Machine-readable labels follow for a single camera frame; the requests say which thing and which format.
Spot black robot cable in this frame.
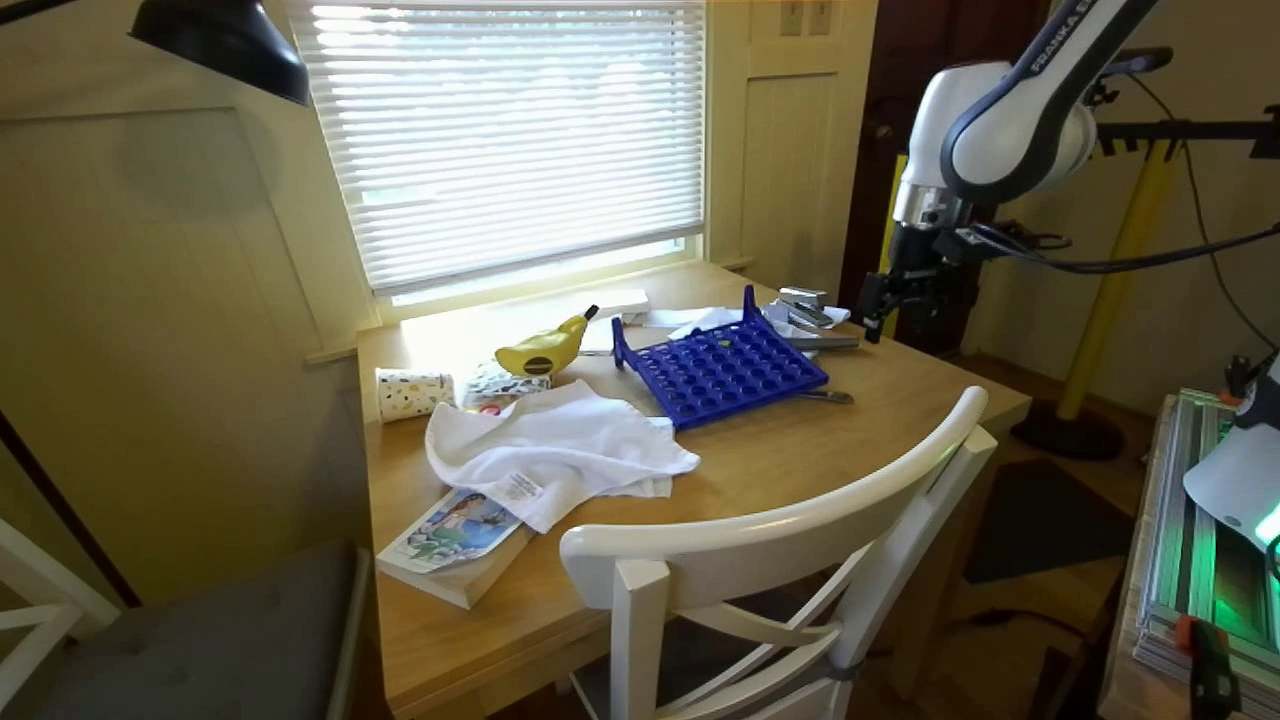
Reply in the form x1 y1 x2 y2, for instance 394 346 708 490
978 63 1280 356

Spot wide white window blinds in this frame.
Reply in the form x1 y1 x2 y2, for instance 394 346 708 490
285 0 708 305

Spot white cloth garment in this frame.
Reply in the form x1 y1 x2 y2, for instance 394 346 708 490
419 381 705 535

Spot grey metal stapler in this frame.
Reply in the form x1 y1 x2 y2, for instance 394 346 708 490
769 284 861 356

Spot blue plastic grid game board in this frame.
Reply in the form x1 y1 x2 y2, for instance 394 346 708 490
609 278 836 437

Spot illustrated paperback book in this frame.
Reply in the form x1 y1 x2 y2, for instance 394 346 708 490
371 483 528 615

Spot patterned white card box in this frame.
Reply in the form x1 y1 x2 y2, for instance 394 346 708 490
458 369 559 418

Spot white curved back chair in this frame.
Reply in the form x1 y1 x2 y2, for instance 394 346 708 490
557 385 1005 720

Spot yellow pole stand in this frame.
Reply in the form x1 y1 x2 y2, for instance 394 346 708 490
1008 128 1192 468

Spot crumpled white paper sheet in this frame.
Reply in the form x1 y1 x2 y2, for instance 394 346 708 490
638 301 752 345

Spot stack of green books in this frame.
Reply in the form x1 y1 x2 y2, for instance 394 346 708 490
1125 385 1280 696

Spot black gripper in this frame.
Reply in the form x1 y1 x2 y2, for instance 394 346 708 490
853 224 994 346

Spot yellow banana shaped pouch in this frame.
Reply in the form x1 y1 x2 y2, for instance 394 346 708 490
490 301 606 385

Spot dark floor mat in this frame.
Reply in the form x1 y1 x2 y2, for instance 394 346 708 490
960 455 1142 588

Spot white cross back chair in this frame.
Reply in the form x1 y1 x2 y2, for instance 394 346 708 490
0 515 371 720

